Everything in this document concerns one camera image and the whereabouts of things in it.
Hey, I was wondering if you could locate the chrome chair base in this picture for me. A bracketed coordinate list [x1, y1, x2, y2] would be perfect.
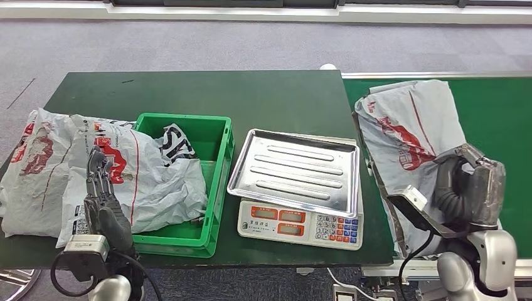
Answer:
[0, 269, 41, 301]

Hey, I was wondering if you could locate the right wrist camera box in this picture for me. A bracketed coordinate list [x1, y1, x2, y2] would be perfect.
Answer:
[386, 186, 471, 240]

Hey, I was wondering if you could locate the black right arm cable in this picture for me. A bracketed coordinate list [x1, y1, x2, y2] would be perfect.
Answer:
[398, 230, 435, 301]

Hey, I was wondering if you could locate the green conveyor belt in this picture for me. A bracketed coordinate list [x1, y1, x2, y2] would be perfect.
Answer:
[341, 70, 532, 292]

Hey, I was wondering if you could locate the large grey red-print parcel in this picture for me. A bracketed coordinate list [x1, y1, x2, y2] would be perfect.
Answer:
[0, 108, 82, 238]

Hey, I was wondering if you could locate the white electronic scale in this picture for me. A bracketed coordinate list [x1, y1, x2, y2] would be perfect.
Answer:
[237, 132, 365, 251]

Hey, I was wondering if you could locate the green plastic crate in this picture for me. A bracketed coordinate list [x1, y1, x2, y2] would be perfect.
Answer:
[132, 113, 235, 258]

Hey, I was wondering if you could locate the grey parcel black-red print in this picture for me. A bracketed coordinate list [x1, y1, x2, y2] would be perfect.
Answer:
[56, 114, 209, 249]

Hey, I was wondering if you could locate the grey parcel bright red print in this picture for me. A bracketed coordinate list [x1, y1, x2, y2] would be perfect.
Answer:
[354, 78, 469, 258]

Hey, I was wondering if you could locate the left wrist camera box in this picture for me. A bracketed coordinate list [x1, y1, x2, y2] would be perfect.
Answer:
[62, 235, 111, 281]

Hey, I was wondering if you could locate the white floor socket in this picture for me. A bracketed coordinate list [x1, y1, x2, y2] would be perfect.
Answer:
[332, 283, 358, 301]

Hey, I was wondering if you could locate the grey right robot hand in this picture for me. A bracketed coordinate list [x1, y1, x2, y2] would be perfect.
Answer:
[434, 143, 507, 227]

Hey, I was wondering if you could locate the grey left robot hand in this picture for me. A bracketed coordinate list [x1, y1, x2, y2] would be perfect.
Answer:
[83, 146, 136, 256]

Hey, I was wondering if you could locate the white floor cable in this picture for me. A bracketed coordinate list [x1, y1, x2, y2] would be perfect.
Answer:
[326, 268, 377, 301]

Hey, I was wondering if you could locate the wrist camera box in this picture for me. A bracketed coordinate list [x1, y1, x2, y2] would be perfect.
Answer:
[386, 186, 471, 240]
[62, 235, 111, 281]

